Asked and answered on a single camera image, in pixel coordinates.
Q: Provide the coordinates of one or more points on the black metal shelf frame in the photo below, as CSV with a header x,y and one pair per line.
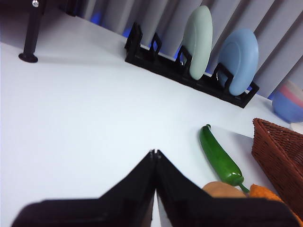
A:
x,y
33,30

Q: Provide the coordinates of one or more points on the black dish rack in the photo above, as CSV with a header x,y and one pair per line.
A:
x,y
165,65

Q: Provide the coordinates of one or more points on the green cucumber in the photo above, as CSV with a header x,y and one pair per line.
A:
x,y
219,156

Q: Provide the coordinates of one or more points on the brown wicker basket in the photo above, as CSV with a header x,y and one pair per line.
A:
x,y
281,156

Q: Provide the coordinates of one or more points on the white plate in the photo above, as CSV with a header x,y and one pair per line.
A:
x,y
298,127

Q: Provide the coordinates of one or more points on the cream bowl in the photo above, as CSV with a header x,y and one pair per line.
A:
x,y
297,85

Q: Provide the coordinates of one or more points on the light blue plate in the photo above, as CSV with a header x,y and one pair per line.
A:
x,y
241,59

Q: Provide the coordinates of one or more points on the orange corn cob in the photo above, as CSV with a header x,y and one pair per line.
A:
x,y
262,192

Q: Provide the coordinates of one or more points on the brown potato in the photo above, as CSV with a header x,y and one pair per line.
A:
x,y
222,189

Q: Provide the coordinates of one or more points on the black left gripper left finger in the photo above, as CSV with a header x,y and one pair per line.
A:
x,y
106,212

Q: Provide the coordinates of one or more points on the pale green plate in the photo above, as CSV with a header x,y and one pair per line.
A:
x,y
198,40

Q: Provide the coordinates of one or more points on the grey pleated curtain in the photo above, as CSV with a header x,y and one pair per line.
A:
x,y
165,19

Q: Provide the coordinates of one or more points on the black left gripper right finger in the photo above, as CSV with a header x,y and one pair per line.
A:
x,y
201,212

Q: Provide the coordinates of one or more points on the pink bowl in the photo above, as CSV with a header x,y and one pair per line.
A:
x,y
292,94

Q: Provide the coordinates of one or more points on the blue bowl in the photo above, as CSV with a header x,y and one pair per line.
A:
x,y
287,108

